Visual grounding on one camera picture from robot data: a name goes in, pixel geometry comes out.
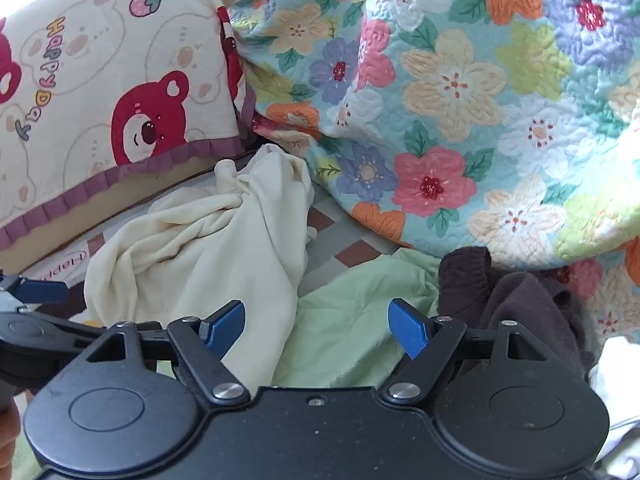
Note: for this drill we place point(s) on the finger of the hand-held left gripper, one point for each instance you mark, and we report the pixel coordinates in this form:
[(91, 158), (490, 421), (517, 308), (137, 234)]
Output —
[(42, 290)]

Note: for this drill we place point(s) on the dark brown garment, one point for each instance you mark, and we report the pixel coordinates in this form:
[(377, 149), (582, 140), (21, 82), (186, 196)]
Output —
[(525, 300)]

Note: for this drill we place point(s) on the floral quilt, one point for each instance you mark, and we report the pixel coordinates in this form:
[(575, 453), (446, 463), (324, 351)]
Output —
[(450, 110)]

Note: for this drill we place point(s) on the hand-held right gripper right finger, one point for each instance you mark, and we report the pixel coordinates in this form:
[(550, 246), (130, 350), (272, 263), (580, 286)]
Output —
[(407, 332)]

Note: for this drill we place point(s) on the white pink-print cloth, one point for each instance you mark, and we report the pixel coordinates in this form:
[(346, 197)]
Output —
[(55, 267)]

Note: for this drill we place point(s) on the cream bear print cover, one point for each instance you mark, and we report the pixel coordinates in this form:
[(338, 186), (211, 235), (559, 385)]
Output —
[(100, 60)]

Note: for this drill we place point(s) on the light green garment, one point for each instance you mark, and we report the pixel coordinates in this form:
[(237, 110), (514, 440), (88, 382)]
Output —
[(350, 320)]

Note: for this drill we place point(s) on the person's left forearm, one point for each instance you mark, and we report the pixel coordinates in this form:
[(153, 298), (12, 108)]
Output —
[(7, 435)]

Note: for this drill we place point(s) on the white fluffy towel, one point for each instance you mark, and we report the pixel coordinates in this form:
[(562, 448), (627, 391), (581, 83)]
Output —
[(200, 260)]

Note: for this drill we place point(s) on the white garment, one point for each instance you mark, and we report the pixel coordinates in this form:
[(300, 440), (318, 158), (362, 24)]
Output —
[(620, 400)]

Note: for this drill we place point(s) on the beige upholstered headboard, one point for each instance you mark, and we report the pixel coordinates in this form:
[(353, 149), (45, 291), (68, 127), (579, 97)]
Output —
[(75, 225)]

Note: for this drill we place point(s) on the checked bed sheet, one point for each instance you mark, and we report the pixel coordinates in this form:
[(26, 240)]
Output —
[(345, 235)]

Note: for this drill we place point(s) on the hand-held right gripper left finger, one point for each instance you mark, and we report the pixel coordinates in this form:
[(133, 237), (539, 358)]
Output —
[(225, 325)]

